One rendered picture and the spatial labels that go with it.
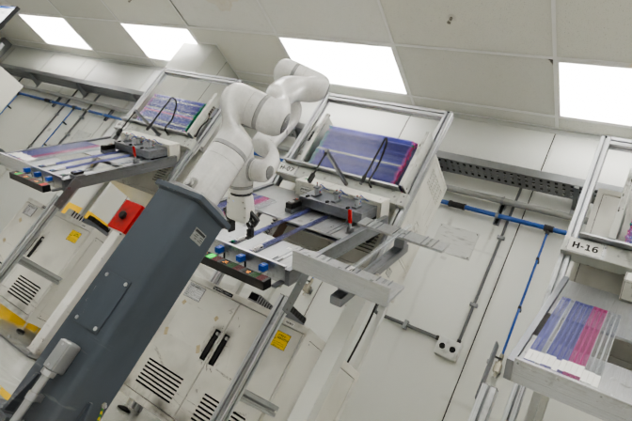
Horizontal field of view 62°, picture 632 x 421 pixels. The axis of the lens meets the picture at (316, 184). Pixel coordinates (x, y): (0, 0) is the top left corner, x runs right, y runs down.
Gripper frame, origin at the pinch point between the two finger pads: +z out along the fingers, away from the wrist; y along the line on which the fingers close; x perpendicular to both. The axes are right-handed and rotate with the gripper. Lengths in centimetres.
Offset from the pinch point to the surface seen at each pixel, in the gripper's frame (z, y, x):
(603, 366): 10, 117, 17
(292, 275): 11.5, 21.1, 3.9
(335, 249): 10.8, 21.1, 30.7
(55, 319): 58, -85, -28
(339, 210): 5, 5, 56
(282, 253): 10.2, 8.7, 13.5
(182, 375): 65, -21, -11
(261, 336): 26.9, 22.6, -13.2
